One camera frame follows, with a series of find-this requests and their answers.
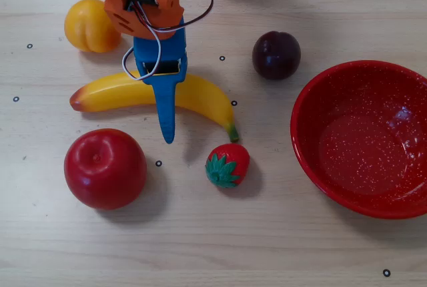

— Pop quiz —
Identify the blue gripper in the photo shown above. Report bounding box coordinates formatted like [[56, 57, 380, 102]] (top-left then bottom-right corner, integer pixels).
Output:
[[133, 16, 189, 145]]

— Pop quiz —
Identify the yellow toy banana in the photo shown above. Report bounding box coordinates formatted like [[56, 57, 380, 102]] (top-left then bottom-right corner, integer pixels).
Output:
[[69, 71, 240, 144]]

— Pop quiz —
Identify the red speckled bowl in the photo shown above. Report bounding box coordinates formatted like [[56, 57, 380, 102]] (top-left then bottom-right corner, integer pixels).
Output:
[[290, 60, 427, 220]]

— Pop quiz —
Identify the red toy strawberry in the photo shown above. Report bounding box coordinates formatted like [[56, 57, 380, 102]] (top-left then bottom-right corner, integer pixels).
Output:
[[205, 143, 251, 189]]

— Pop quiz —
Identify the red toy apple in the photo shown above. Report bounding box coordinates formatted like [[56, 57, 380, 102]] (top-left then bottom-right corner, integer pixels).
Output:
[[63, 128, 148, 211]]

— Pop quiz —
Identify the yellow orange toy peach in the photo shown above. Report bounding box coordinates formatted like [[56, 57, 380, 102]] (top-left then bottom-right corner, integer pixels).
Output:
[[63, 0, 123, 53]]

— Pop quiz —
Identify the dark purple toy plum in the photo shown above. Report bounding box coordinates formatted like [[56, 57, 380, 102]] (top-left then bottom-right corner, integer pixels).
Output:
[[252, 31, 302, 81]]

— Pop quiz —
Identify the white red servo cable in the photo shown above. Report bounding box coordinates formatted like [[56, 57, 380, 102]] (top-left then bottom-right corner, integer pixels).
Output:
[[122, 0, 215, 81]]

